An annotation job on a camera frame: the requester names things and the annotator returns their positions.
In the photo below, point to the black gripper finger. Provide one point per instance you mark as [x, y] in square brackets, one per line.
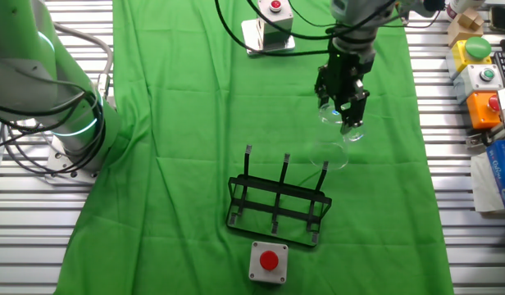
[354, 110]
[323, 98]

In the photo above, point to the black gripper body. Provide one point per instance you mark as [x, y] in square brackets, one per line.
[342, 78]

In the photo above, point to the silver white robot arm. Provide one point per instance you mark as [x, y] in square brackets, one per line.
[80, 143]

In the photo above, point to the red button box with baseplate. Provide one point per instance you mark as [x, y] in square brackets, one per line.
[275, 20]

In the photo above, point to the yellow box green mushroom button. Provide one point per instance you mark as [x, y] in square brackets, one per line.
[467, 55]

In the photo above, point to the orange box red button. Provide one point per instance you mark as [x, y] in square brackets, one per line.
[482, 110]

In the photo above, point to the grey box green button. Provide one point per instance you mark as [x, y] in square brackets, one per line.
[480, 82]

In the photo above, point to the wooden block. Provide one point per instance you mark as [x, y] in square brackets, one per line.
[465, 26]

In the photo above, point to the green cloth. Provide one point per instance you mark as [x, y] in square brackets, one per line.
[174, 123]

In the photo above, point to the blue tissue pack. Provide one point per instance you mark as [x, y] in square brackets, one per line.
[502, 172]

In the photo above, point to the red button grey box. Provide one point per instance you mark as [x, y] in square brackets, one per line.
[269, 262]

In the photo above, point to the silver robot mounting plate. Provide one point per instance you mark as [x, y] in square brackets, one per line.
[68, 168]

